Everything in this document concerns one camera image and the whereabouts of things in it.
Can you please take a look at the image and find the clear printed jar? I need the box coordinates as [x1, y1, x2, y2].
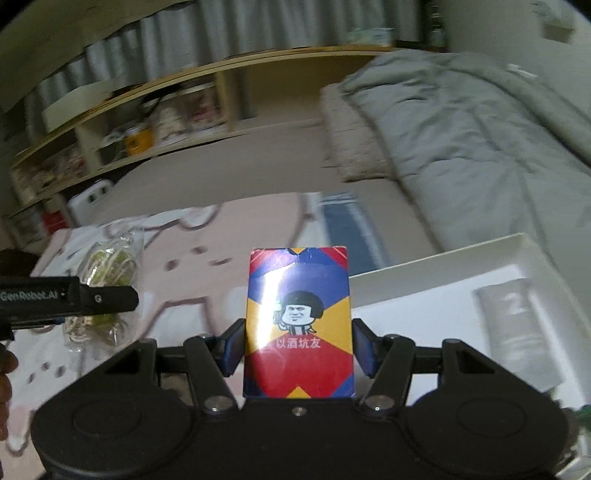
[187, 85, 222, 130]
[157, 95, 190, 141]

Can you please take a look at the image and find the blue striped towel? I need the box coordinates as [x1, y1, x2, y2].
[321, 191, 393, 268]

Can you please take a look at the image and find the tissue box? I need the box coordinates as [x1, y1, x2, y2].
[347, 27, 394, 46]

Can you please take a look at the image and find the bed with grey sheet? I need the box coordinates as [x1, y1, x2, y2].
[69, 117, 439, 259]

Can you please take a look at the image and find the beige fuzzy pillow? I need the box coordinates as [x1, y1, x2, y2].
[320, 83, 403, 184]

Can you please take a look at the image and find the row of printed boxes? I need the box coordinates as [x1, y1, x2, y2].
[10, 143, 89, 197]

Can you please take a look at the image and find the person's left hand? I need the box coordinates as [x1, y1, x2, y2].
[0, 348, 20, 441]

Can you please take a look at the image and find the white squeeze tube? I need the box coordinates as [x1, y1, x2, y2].
[475, 279, 568, 393]

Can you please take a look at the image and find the white air conditioner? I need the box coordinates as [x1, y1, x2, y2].
[539, 8, 579, 45]

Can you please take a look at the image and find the dark bottle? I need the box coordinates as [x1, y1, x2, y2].
[427, 17, 447, 51]

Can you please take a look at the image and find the white cardboard box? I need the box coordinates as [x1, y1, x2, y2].
[41, 79, 117, 132]

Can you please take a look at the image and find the white power strip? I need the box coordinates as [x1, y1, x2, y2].
[67, 181, 114, 227]

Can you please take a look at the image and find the grey duvet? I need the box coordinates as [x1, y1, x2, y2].
[339, 50, 591, 260]

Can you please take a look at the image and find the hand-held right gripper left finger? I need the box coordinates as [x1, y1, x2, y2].
[99, 318, 246, 414]

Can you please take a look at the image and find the clear bag of rings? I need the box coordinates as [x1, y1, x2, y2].
[60, 219, 146, 354]

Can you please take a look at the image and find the wooden headboard shelf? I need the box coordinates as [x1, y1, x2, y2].
[4, 45, 416, 232]

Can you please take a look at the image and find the colourful card box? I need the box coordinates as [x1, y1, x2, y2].
[242, 246, 357, 400]

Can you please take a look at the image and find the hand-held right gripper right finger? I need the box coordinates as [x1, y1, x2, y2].
[352, 318, 502, 416]

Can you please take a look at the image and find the white shallow box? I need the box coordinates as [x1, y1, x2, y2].
[348, 232, 591, 480]

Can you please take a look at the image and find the grey curtain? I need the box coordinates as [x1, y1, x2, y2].
[23, 0, 439, 137]

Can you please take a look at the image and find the cartoon printed blanket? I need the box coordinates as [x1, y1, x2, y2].
[0, 191, 334, 480]

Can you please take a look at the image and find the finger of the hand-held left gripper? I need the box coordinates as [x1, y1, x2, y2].
[69, 285, 140, 319]

